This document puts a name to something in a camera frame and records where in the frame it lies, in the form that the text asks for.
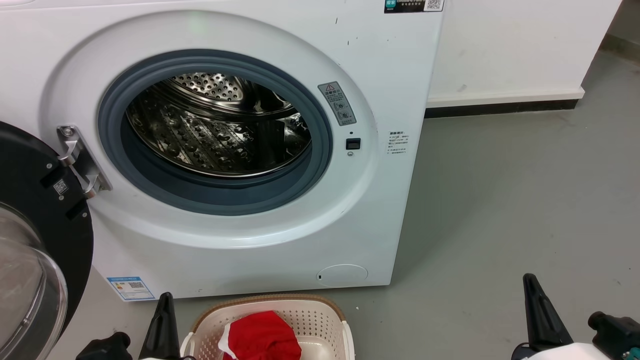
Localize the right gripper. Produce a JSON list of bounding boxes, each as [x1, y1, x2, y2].
[[510, 273, 575, 360]]

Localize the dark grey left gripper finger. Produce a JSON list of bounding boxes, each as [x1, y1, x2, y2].
[[138, 292, 181, 360]]

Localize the red garment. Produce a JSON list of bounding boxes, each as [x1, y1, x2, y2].
[[218, 310, 303, 360]]

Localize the cream plastic laundry basket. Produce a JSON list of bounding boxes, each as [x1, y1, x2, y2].
[[179, 293, 356, 360]]

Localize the stainless steel washing machine drum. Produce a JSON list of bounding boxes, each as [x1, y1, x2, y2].
[[124, 72, 314, 179]]

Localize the black round washer door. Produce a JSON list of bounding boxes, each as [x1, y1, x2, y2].
[[0, 120, 95, 360]]

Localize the blue energy label sticker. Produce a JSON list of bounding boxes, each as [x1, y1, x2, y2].
[[106, 275, 156, 302]]

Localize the white front-load washing machine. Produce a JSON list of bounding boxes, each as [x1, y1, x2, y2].
[[0, 0, 446, 302]]

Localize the grey rubber door gasket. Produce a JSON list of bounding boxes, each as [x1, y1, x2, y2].
[[97, 48, 334, 217]]

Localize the round drain filter cover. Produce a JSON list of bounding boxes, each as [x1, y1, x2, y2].
[[316, 264, 369, 288]]

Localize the metal door hinge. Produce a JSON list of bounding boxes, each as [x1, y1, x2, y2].
[[56, 124, 113, 200]]

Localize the small printed text label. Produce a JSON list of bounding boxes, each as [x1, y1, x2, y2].
[[387, 130, 411, 155]]

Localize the grey warning sticker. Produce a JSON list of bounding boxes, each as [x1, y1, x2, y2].
[[318, 81, 358, 127]]

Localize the black brand QR sticker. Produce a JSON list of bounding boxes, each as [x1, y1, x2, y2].
[[383, 0, 445, 14]]

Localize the black wall baseboard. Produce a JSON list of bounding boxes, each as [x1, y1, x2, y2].
[[424, 98, 580, 119]]

